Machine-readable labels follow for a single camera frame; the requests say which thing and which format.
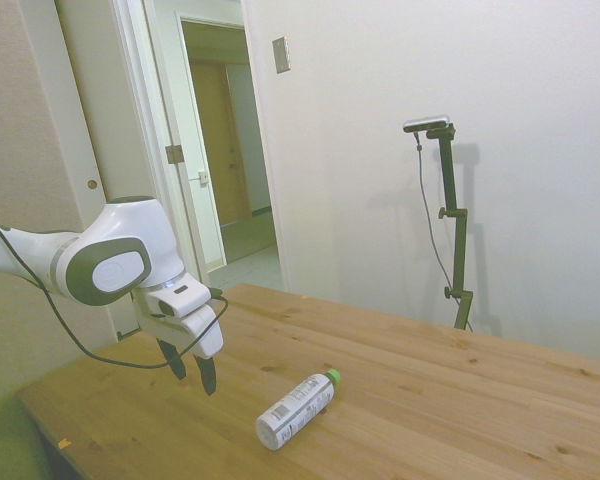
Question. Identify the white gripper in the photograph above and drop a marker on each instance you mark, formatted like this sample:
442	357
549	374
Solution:
170	330

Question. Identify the white bottle with green cap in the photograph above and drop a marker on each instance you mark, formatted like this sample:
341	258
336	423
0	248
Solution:
290	410

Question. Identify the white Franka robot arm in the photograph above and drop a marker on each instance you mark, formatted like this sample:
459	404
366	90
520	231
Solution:
125	225

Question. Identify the small orange scrap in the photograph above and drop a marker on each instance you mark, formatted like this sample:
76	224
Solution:
64	442

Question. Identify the white door latch plate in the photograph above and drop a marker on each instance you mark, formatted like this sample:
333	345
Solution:
203	177

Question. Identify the brass door hinge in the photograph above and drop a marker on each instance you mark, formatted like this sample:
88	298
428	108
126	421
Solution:
174	154

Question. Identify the brown wooden door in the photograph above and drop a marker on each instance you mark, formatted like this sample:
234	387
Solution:
215	140

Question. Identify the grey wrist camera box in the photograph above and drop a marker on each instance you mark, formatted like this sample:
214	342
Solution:
180	300

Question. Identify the white door frame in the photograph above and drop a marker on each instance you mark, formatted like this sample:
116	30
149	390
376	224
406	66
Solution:
160	100

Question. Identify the black articulated camera stand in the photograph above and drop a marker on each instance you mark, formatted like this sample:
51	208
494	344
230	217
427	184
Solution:
460	240

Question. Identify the metal wall switch plate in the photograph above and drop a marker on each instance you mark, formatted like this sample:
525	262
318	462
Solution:
282	55

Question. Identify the grey stereo camera bar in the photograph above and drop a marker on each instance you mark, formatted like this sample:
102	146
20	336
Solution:
425	123

